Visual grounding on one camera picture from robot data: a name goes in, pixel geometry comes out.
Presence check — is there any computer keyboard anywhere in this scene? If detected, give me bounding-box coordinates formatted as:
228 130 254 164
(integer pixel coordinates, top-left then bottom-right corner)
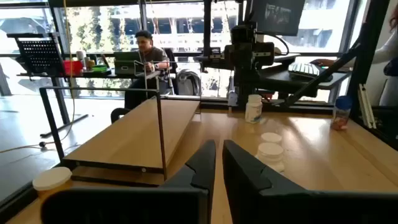
288 62 322 79

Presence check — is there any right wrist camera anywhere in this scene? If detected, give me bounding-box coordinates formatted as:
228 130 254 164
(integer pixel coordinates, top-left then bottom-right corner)
231 24 257 44

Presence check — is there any black rig upright post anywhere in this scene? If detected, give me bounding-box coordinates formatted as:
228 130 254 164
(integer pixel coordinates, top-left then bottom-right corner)
284 0 391 121

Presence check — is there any black computer monitor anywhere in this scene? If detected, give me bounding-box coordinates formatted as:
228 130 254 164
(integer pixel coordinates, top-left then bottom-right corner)
250 0 307 37

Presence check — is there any dark side desk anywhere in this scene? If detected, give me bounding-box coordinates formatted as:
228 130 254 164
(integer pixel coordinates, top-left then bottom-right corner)
257 53 354 103

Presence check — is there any white cup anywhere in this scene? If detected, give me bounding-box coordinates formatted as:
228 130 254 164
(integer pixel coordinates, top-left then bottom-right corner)
76 50 87 68

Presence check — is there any clear bottle blue cap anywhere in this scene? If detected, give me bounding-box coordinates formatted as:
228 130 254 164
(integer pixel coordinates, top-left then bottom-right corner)
330 95 353 131

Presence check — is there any black desk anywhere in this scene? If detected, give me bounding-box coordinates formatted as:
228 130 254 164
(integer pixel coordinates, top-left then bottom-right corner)
17 68 113 138

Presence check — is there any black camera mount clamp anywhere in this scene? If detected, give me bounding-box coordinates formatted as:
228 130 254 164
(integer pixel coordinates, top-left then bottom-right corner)
110 107 132 124

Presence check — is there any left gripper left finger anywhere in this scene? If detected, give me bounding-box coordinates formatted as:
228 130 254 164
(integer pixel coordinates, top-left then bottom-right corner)
40 139 217 224

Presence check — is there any black perforated stand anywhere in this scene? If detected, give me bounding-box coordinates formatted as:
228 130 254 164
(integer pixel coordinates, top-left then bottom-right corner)
6 32 65 77

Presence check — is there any person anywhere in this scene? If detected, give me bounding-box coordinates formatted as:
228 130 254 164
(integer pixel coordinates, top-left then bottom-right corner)
310 2 398 106
124 30 171 110

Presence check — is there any orange bottle white cap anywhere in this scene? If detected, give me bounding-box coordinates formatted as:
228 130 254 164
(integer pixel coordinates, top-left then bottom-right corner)
32 166 73 200

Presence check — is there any grey laptop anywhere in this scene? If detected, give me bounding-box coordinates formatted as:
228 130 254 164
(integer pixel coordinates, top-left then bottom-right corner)
113 51 141 75

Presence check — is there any white bottle teal label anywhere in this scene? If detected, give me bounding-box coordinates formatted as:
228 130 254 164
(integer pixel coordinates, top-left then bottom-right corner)
255 142 285 173
244 94 264 124

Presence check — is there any wooden shelf black metal frame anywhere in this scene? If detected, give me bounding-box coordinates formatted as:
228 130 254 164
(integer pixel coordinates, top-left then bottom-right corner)
39 86 201 188

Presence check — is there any silver aluminium extrusion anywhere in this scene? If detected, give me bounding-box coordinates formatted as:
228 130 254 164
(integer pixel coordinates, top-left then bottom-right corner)
357 83 377 130

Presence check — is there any red box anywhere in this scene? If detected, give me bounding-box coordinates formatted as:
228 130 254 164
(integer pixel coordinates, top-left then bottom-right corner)
63 59 84 77

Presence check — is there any grey backpack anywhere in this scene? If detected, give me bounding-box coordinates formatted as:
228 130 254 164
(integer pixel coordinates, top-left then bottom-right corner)
176 68 202 96

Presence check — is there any black office chair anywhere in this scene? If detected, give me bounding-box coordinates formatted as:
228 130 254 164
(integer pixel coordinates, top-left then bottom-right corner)
163 48 180 96

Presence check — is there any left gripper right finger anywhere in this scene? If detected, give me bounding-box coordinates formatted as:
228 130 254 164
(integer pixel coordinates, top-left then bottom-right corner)
222 139 398 224

